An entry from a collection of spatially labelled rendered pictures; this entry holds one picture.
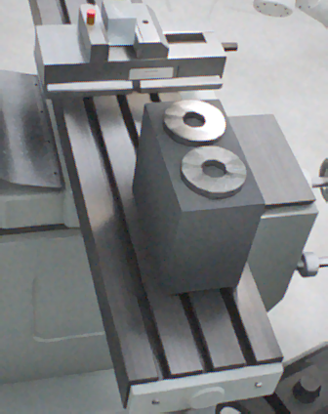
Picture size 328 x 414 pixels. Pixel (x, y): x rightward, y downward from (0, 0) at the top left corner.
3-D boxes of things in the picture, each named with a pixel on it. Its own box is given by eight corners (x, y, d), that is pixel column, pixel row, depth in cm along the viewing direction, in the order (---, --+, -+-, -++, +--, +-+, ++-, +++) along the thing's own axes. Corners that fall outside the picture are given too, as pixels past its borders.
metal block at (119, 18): (126, 25, 148) (130, -2, 143) (133, 45, 144) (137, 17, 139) (100, 26, 146) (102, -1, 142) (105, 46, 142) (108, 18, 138)
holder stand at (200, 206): (200, 183, 133) (222, 91, 119) (239, 286, 119) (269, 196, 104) (131, 188, 130) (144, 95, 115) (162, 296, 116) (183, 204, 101)
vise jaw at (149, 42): (152, 20, 152) (154, 2, 149) (168, 59, 144) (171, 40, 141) (122, 20, 150) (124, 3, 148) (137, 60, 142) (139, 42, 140)
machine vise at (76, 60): (202, 43, 161) (212, -3, 153) (224, 89, 151) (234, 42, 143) (32, 50, 152) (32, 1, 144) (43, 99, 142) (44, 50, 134)
